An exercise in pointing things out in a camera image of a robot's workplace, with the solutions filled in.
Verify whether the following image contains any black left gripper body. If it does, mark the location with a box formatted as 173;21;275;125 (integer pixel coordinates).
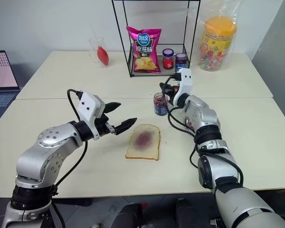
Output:
94;104;116;137

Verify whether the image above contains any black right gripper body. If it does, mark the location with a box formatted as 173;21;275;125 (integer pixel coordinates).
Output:
165;80;181;105

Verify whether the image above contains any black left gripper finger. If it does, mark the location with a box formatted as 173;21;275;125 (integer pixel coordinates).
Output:
114;117;138;136
104;102;122;114

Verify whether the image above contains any open blue-label jam jar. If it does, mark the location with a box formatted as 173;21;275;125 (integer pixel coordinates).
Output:
153;92;169;116

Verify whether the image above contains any red jam jar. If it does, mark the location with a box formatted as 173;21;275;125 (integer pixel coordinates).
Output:
162;48;175;70

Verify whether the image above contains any white bread slice with jam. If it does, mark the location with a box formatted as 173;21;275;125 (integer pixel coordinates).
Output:
125;123;161;162

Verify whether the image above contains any closed blue jam jar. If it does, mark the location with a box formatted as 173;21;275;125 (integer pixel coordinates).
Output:
175;53;188;72

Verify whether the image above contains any pink potato chips bag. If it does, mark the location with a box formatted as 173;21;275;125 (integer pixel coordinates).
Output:
126;25;162;74

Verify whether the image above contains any red rubber bulb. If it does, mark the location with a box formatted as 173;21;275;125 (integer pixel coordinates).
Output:
96;45;113;66

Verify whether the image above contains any orange-lid candy jar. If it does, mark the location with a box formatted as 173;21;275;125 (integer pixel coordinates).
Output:
199;16;238;71

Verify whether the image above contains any clear glass cup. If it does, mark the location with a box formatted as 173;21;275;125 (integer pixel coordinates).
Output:
88;35;107;64

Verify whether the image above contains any clear drinking straw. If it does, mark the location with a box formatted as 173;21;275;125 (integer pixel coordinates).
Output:
89;23;102;45

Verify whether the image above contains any candy jar in plastic bag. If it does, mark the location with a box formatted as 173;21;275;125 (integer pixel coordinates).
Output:
196;0;240;72

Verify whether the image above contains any dark rounded shape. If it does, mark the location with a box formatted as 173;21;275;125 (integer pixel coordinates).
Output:
175;198;200;228

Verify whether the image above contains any grey laptop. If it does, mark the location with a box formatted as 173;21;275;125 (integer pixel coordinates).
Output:
0;50;21;124

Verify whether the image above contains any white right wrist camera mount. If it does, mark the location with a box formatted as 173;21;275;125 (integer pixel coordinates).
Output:
172;68;193;106

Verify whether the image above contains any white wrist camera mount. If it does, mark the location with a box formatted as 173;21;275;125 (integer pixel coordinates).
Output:
77;92;105;141
172;68;193;106

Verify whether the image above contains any black wire frame rack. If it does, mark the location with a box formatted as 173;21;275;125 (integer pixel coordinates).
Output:
111;0;201;78

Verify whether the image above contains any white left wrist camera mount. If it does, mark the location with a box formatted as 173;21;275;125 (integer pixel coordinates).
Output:
77;92;105;141

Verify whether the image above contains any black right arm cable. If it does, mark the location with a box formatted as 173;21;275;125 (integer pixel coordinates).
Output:
159;75;244;186

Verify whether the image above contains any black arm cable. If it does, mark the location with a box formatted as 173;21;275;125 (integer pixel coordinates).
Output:
159;75;244;186
52;88;89;228

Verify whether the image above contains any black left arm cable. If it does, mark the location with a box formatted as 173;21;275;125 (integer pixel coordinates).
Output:
52;88;89;228

